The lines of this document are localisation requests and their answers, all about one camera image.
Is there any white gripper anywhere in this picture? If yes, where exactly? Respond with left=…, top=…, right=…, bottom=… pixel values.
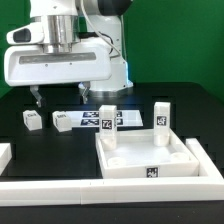
left=4, top=41, right=112, bottom=107

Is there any white square table top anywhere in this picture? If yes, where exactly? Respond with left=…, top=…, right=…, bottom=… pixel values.
left=95, top=129, right=199, bottom=179

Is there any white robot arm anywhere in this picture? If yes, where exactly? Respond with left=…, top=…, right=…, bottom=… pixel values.
left=4, top=0, right=133, bottom=106

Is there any white marker sheet with tags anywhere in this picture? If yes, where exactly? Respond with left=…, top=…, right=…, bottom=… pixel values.
left=66, top=110, right=143, bottom=127

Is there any white block at left edge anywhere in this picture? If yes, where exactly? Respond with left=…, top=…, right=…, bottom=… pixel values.
left=0, top=143, right=12, bottom=175

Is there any white L-shaped obstacle fence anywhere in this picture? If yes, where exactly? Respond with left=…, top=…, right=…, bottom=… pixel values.
left=0, top=138, right=224, bottom=206

